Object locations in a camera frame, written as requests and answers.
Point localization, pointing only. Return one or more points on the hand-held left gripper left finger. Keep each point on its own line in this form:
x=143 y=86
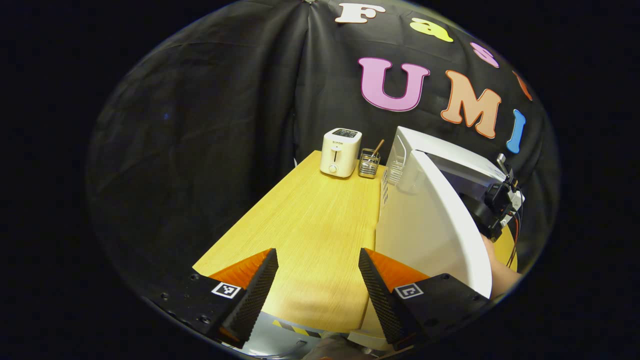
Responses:
x=255 y=300

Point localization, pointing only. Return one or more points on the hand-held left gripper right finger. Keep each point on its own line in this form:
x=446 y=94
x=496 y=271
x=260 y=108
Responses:
x=382 y=300

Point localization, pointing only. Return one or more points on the white microwave oven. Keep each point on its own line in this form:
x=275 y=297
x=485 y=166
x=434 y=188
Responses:
x=430 y=225

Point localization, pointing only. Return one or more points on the yellow black striped tape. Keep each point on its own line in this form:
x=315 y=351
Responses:
x=295 y=328

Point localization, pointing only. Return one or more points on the wooden stick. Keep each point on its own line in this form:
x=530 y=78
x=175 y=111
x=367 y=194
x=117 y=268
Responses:
x=378 y=147

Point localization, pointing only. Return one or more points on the cream toaster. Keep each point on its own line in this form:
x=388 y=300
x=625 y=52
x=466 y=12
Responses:
x=340 y=155

